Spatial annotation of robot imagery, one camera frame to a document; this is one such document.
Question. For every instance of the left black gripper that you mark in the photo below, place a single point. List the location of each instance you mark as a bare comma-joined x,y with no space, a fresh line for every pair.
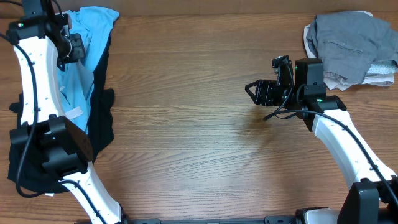
79,51

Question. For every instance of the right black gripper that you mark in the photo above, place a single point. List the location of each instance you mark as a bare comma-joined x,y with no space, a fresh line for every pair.
263,89

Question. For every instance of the light blue t-shirt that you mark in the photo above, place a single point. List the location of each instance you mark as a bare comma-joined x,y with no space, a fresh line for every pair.
76,83

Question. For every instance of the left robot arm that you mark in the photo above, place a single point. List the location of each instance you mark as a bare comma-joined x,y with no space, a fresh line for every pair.
57,148

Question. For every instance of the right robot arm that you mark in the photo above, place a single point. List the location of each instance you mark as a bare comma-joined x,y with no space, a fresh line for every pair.
299,90

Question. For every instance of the beige folded garment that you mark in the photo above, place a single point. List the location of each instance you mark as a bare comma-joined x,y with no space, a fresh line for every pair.
334,83

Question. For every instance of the black t-shirt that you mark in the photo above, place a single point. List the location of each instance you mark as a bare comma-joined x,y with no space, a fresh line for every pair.
100,133

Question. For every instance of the light patterned folded garment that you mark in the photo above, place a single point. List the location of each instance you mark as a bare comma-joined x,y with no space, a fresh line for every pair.
383,67

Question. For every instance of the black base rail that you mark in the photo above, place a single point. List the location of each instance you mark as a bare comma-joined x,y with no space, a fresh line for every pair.
211,221

